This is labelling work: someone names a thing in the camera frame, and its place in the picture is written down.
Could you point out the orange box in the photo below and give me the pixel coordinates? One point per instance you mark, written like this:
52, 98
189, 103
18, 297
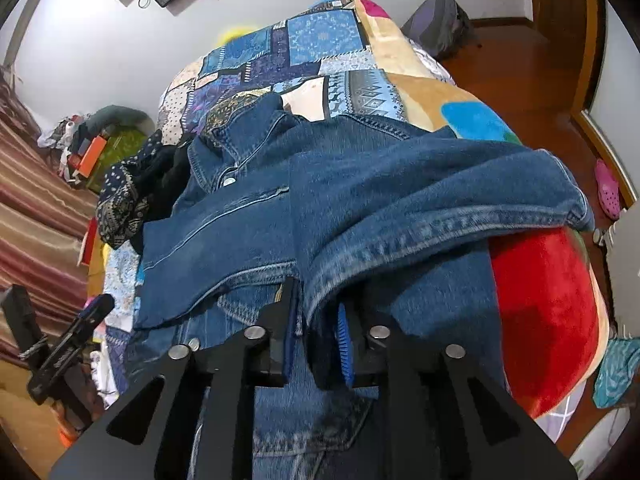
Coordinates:
92, 152

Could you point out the pink clog shoe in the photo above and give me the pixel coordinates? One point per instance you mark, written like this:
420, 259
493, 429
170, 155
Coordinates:
606, 190

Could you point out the black cloth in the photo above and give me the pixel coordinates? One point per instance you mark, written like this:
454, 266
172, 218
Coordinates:
165, 180

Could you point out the red box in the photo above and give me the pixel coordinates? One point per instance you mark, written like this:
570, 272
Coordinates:
92, 240

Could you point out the navy patterned cloth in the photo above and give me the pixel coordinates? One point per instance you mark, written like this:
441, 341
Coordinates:
117, 200

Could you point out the striped curtain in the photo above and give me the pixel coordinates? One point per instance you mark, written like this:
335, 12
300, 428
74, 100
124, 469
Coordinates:
40, 210

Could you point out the teal patterned cloth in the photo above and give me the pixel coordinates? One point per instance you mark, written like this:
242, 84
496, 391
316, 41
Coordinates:
617, 370

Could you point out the white checked bedsheet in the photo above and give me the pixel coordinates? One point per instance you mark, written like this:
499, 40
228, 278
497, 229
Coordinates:
562, 412

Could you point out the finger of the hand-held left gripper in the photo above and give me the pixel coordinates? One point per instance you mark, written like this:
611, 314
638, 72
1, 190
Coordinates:
75, 342

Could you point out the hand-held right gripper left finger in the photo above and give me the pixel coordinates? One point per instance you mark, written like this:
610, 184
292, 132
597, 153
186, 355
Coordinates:
289, 340

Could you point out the white plastic bag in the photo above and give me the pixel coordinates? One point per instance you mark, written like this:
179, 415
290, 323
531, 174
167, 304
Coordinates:
55, 135

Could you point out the yellow cushion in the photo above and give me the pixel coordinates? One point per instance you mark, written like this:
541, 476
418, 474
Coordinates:
235, 35

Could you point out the blue patchwork blanket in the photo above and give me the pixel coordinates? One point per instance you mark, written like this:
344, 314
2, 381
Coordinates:
310, 40

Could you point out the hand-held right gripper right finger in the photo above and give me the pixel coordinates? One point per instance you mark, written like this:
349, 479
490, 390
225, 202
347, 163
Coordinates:
344, 345

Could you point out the wooden wardrobe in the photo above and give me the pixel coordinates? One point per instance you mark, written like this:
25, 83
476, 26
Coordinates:
555, 10

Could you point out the blue denim jacket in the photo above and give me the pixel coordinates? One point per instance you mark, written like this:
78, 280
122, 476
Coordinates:
375, 200

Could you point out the grey purple backpack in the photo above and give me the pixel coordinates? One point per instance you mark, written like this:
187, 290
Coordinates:
435, 20

